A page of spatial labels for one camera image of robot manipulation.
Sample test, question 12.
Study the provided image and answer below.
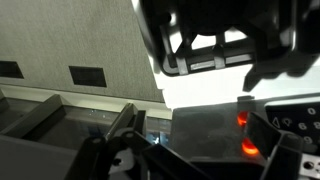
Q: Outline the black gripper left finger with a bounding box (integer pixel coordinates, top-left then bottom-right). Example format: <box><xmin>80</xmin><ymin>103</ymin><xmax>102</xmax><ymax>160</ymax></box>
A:
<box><xmin>64</xmin><ymin>127</ymin><xmax>214</xmax><ymax>180</ymax></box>

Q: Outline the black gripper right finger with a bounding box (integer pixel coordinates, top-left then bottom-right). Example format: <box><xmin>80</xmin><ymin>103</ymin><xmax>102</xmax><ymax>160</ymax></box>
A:
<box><xmin>248</xmin><ymin>111</ymin><xmax>305</xmax><ymax>180</ymax></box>

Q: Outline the red round stove button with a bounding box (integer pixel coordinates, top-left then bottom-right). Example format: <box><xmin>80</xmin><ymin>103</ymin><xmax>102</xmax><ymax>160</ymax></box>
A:
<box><xmin>241</xmin><ymin>137</ymin><xmax>261</xmax><ymax>157</ymax></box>
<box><xmin>236</xmin><ymin>110</ymin><xmax>250</xmax><ymax>127</ymax></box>

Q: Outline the grey white toy stove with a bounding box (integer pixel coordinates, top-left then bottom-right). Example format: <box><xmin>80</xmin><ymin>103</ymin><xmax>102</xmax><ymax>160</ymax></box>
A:
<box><xmin>131</xmin><ymin>0</ymin><xmax>320</xmax><ymax>180</ymax></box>

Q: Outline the black keypad panel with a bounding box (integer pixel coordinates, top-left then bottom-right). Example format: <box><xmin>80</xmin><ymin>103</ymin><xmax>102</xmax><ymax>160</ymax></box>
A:
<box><xmin>264</xmin><ymin>101</ymin><xmax>320</xmax><ymax>155</ymax></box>

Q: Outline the dark framed glass partition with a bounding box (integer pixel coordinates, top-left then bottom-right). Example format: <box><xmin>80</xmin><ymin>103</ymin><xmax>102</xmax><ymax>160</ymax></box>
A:
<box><xmin>0</xmin><ymin>87</ymin><xmax>173</xmax><ymax>180</ymax></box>

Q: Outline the black burner grate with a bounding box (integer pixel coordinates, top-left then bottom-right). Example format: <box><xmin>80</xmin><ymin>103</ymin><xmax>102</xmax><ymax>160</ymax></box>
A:
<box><xmin>139</xmin><ymin>0</ymin><xmax>320</xmax><ymax>93</ymax></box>

